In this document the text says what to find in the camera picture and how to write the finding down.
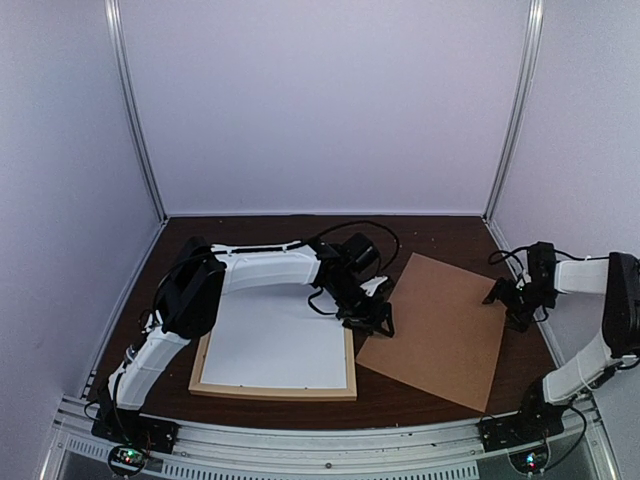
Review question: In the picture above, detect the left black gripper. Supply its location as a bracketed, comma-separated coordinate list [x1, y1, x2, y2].
[325, 277, 396, 338]

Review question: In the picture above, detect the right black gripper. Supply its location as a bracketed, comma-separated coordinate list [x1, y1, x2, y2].
[483, 277, 556, 332]

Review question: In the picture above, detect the brown backing board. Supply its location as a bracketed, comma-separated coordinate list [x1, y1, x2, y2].
[356, 253, 505, 413]

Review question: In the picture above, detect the light wooden picture frame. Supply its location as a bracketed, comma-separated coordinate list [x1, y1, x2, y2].
[188, 330, 357, 402]

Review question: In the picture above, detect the cat photo print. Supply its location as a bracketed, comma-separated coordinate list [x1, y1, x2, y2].
[199, 285, 353, 390]

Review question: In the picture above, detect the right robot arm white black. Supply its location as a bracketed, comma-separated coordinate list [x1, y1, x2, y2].
[482, 241, 639, 442]

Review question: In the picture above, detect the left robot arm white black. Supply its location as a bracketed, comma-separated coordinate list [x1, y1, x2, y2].
[97, 233, 395, 444]

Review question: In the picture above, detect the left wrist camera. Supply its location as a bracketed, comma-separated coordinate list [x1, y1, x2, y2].
[360, 275, 394, 297]

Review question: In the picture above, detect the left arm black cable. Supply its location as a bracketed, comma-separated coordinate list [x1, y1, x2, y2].
[307, 221, 402, 319]

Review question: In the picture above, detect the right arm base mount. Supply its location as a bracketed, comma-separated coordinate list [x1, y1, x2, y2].
[477, 414, 564, 452]

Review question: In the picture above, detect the aluminium front rail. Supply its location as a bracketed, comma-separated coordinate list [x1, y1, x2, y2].
[42, 392, 609, 480]

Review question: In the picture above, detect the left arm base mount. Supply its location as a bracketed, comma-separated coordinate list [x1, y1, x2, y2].
[91, 416, 179, 454]

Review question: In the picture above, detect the right aluminium corner post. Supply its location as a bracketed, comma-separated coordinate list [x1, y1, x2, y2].
[483, 0, 545, 223]

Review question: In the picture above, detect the aluminium corner post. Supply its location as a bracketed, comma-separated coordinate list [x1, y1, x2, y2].
[483, 0, 545, 223]
[104, 0, 168, 223]

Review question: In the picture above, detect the left aluminium corner post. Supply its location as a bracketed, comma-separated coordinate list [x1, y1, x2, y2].
[104, 0, 168, 223]

